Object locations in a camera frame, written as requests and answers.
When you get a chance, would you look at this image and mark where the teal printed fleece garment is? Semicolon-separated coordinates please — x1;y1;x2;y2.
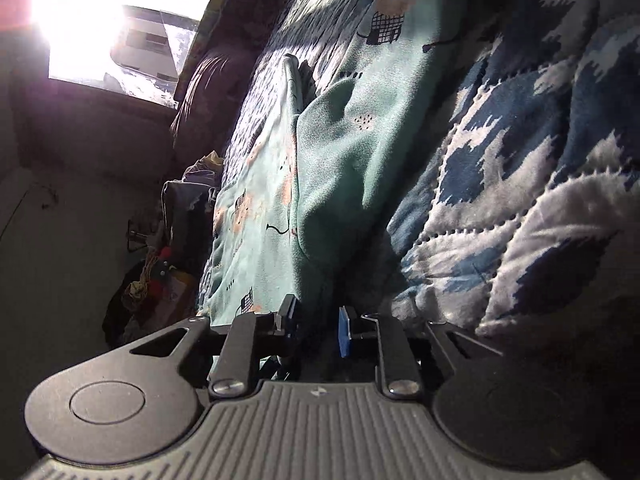
198;0;469;325

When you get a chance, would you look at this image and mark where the dark bag with clothes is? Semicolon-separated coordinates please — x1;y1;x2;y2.
160;151;224;261

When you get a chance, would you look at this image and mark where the clutter pile beside bed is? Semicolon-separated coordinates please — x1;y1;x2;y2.
101;220;198;349

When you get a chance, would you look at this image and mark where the blue white patterned quilt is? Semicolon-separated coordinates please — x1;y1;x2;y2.
219;0;640;340

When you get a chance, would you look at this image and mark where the purple folded duvet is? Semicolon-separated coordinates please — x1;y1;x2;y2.
170;44;257;169

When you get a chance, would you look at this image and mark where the colourful alphabet foam mat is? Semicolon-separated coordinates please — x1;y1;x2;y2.
174;0;228;102

